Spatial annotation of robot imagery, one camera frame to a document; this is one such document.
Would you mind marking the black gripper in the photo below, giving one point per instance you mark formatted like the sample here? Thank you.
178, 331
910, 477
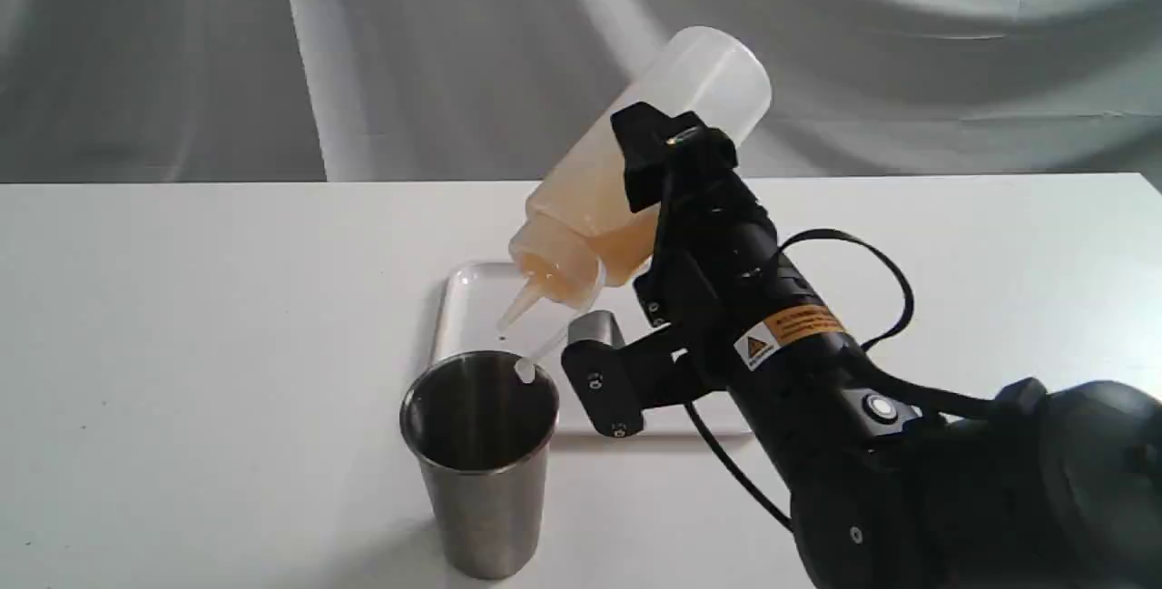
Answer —
718, 272

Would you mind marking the translucent squeeze bottle amber liquid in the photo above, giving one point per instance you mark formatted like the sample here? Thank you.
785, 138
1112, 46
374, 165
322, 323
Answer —
590, 223

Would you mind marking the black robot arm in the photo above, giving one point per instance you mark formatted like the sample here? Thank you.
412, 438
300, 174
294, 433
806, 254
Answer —
892, 484

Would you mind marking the stainless steel cup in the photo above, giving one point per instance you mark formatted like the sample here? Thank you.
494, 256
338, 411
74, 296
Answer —
481, 436

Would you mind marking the grey fabric backdrop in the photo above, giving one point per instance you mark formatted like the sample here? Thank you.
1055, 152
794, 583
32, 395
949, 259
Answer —
414, 90

